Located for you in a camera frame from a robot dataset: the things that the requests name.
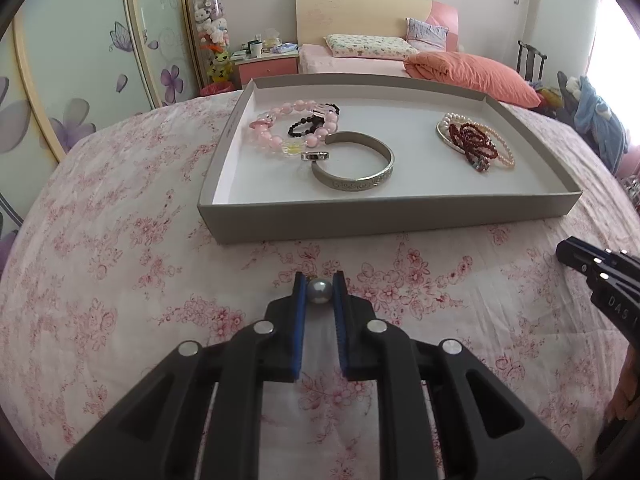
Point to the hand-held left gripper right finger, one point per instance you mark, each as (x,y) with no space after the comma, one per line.
(340,320)

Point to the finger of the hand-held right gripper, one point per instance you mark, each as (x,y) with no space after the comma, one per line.
(590,271)
(570,249)

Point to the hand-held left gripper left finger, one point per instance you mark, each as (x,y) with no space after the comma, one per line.
(300,320)

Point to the pearl pendant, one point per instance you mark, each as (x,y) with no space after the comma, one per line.
(318,291)

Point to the wide silver cuff bangle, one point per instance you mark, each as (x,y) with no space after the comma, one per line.
(350,186)

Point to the grey cardboard box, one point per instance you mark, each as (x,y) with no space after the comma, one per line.
(420,170)

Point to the person's right hand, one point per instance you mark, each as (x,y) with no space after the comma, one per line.
(625,390)

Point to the light blue garment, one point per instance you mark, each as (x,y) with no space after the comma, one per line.
(600,115)

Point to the colourful plush toy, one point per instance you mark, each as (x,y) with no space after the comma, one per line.
(547,97)

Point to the dark grey garment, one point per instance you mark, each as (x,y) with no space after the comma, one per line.
(565,95)

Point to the thin silver bangle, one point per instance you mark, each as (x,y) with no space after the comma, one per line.
(440,133)

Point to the pink floral bedspread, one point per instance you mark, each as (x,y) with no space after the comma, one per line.
(125,260)

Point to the dark wooden chair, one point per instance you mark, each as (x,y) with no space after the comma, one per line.
(525,60)

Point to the orange quilt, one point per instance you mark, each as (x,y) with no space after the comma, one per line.
(470,72)

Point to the pink nightstand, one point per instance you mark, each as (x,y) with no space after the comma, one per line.
(265,67)

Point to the pink bed sheet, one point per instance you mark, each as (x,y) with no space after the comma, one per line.
(320,61)

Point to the lavender pillow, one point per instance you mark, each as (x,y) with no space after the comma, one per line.
(425,32)

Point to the white mug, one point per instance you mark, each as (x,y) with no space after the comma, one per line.
(256,50)

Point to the floral pillow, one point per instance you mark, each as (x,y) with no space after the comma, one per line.
(370,46)

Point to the beige and pink headboard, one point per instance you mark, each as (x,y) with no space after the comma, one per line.
(360,10)

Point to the clear cylinder of plush toys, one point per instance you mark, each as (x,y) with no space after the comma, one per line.
(212,20)

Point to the floral sliding wardrobe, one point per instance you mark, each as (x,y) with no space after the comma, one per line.
(75,60)

